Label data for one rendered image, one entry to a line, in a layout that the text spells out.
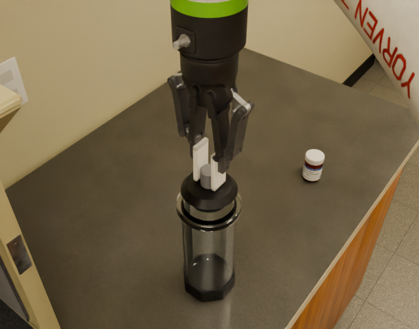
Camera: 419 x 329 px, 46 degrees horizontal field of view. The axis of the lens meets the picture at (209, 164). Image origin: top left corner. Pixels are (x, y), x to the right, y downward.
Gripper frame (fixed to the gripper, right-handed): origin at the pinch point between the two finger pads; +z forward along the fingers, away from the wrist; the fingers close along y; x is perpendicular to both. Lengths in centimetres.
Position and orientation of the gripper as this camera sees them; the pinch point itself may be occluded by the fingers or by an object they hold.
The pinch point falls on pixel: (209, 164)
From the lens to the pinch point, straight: 75.1
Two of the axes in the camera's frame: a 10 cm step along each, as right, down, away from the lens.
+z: 0.0, 7.4, 6.7
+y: 7.9, 4.1, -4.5
